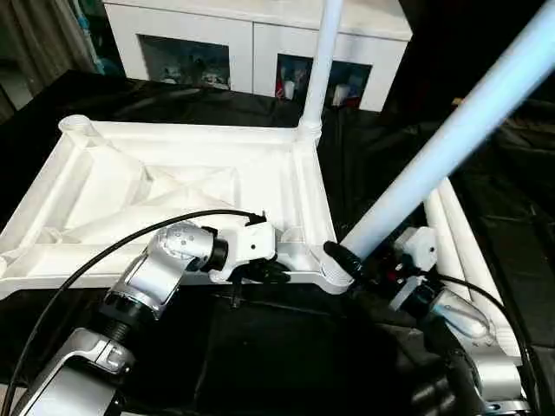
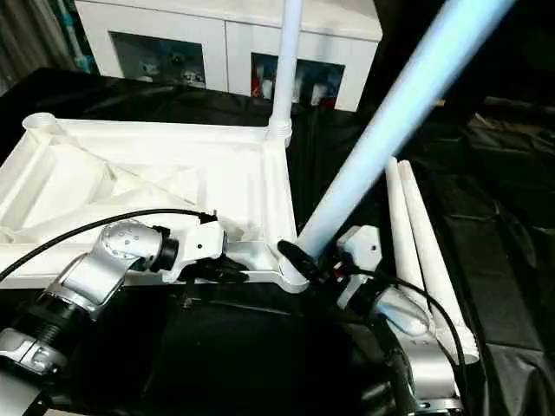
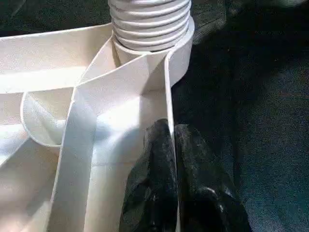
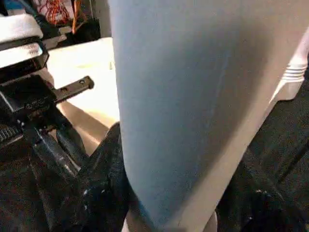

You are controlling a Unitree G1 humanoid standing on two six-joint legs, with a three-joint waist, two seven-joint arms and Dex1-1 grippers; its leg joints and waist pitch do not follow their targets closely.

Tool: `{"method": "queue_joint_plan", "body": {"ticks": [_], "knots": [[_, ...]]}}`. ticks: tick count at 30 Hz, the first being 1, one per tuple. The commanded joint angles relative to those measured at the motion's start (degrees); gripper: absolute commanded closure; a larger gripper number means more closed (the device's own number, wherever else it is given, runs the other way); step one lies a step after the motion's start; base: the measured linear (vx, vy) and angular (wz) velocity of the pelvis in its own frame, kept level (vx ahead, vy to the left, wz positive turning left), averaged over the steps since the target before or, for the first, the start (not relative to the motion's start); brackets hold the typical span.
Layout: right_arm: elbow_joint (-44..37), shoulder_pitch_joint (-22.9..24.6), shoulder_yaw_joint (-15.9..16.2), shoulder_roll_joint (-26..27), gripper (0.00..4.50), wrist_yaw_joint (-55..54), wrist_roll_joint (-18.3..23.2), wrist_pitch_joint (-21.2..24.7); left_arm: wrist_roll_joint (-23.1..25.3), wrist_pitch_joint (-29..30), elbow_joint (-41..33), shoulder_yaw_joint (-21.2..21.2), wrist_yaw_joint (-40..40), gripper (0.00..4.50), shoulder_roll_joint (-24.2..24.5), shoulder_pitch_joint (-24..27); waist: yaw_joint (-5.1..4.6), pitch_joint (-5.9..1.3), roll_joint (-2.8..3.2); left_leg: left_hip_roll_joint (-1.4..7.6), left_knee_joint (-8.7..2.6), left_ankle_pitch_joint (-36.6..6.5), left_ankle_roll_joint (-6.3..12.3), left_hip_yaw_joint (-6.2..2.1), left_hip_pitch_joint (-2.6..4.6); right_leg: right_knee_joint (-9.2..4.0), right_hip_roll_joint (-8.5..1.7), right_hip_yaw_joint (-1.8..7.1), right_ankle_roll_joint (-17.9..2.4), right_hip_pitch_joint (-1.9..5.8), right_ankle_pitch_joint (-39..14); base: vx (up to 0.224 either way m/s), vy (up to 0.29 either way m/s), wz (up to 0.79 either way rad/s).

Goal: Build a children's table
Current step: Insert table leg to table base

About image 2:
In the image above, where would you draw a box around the white cabinet with glass doors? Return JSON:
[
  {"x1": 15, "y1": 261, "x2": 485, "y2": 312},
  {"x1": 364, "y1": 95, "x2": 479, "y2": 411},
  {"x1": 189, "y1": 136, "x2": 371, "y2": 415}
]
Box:
[{"x1": 73, "y1": 0, "x2": 385, "y2": 112}]

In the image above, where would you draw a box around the black right camera cable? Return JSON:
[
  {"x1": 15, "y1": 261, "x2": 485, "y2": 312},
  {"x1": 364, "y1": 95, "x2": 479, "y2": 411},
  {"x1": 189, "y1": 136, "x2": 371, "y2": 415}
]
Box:
[{"x1": 342, "y1": 263, "x2": 468, "y2": 416}]

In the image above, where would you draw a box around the white plastic table leg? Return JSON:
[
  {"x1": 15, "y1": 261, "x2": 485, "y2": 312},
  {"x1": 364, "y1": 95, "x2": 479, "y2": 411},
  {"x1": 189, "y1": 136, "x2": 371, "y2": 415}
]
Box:
[
  {"x1": 279, "y1": 0, "x2": 517, "y2": 288},
  {"x1": 397, "y1": 159, "x2": 480, "y2": 365},
  {"x1": 385, "y1": 156, "x2": 425, "y2": 288},
  {"x1": 267, "y1": 0, "x2": 303, "y2": 144}
]

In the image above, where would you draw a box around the black plastic mat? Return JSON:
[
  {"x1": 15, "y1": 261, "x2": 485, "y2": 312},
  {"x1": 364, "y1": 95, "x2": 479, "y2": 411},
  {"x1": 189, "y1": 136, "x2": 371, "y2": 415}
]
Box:
[{"x1": 0, "y1": 67, "x2": 555, "y2": 416}]

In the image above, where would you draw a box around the white plastic table top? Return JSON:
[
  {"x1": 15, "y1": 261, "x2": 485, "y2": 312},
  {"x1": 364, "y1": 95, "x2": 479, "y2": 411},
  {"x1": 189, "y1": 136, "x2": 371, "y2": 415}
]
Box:
[{"x1": 0, "y1": 112, "x2": 311, "y2": 296}]

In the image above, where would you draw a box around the dark cabinet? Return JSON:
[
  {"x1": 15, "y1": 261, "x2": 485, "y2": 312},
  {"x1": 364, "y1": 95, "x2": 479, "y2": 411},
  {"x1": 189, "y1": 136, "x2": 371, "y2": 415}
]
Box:
[{"x1": 359, "y1": 0, "x2": 555, "y2": 114}]

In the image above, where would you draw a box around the grey curtain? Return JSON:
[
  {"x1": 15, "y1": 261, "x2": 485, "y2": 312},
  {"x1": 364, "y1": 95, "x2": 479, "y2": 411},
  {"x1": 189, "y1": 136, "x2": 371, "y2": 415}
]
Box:
[{"x1": 0, "y1": 0, "x2": 83, "y2": 75}]

